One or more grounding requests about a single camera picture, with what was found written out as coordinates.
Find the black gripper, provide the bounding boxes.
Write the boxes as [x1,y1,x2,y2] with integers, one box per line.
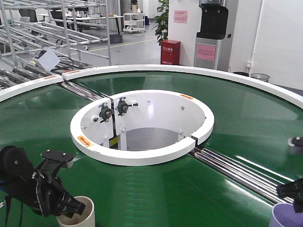
[32,169,86,218]

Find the steel conveyor rollers right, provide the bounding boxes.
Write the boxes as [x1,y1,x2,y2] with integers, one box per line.
[189,148,294,204]

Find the white utility cart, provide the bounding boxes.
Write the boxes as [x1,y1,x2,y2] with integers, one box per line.
[123,13,145,34]

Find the red fire extinguisher cabinet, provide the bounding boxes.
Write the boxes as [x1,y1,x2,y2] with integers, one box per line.
[160,40,181,65]

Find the steel conveyor rollers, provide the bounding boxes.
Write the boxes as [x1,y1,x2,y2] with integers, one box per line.
[189,148,294,204]
[59,80,109,102]

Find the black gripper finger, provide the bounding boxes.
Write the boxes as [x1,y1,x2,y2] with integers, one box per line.
[276,178,303,213]

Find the wire mesh waste bin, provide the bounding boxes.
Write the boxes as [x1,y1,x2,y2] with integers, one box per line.
[250,73,270,82]

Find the green potted plant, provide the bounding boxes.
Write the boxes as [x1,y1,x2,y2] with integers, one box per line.
[154,0,169,45]

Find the lavender cup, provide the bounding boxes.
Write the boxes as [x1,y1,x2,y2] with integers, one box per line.
[268,203,303,227]

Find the white control box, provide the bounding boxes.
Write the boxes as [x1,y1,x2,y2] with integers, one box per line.
[32,48,60,71]

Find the steel conveyor rollers left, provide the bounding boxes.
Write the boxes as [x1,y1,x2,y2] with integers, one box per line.
[59,80,109,102]

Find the pink wall notice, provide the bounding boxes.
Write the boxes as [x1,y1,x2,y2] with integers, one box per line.
[174,10,188,24]

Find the white outer conveyor rim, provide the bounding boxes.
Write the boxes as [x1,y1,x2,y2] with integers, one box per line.
[0,64,303,108]

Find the green circular conveyor belt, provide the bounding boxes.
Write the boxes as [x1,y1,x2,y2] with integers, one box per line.
[0,71,303,227]

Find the white inner conveyor ring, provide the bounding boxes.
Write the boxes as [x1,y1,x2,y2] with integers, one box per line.
[70,89,215,166]

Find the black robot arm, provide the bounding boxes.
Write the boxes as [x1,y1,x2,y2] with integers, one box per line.
[0,146,86,218]

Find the beige cup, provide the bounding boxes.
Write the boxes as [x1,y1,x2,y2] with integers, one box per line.
[56,196,95,227]

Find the metal roller rack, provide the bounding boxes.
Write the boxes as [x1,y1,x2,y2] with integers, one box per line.
[0,0,110,90]

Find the water dispenser machine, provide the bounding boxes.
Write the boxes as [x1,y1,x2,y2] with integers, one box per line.
[194,0,239,71]

